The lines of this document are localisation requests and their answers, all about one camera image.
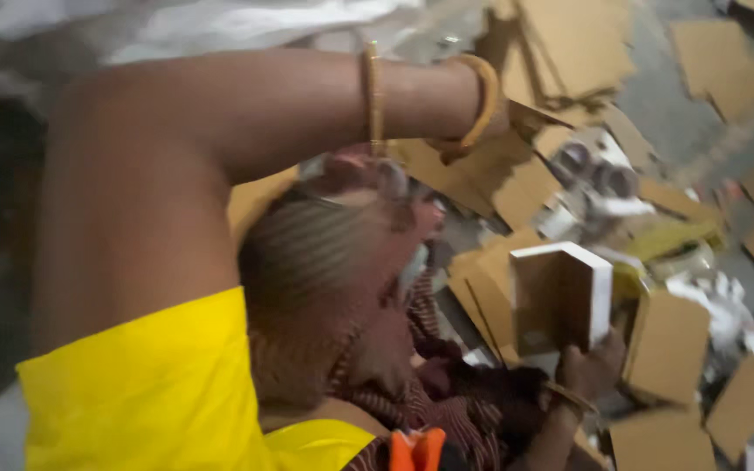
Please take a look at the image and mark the eyeglasses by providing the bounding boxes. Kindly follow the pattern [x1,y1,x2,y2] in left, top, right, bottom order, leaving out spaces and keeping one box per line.
[297,152,412,205]

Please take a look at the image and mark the gold wrist bangle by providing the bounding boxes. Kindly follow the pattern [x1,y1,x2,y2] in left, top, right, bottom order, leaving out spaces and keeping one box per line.
[541,379,600,417]

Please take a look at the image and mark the white pack with grey rolls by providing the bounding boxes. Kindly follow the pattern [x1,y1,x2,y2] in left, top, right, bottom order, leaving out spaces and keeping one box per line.
[534,127,657,240]

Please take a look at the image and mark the orange tool handles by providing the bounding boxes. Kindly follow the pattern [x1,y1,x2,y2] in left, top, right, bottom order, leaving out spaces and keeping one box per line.
[388,428,447,471]

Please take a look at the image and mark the scattered brown cardboard pieces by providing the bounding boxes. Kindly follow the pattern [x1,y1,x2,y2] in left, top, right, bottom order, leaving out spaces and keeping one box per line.
[226,0,754,471]

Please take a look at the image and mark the yellow plastic bag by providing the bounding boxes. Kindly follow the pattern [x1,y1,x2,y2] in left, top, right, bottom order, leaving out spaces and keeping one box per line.
[616,221,726,264]

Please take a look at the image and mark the heap of white paper scraps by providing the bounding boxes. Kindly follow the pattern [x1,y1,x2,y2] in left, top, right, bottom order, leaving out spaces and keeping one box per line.
[664,270,754,408]

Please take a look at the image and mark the thin gold bangle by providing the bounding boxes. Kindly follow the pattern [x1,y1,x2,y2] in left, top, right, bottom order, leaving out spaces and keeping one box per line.
[360,41,386,158]

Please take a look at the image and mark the clear tape roll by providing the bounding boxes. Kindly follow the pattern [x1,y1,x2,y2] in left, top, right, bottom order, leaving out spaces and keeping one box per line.
[647,241,718,283]

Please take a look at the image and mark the yellow garment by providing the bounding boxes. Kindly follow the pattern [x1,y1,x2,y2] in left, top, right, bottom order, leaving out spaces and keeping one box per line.
[16,287,378,471]

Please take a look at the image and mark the open white cardboard box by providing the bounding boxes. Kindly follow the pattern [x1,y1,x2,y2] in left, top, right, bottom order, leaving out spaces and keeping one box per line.
[509,241,614,358]

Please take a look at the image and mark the thick orange bangle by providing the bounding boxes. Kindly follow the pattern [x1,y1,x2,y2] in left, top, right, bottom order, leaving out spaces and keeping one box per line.
[428,54,502,166]

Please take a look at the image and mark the maroon patterned garment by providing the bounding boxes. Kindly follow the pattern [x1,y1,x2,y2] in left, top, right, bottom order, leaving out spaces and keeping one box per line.
[331,262,551,471]

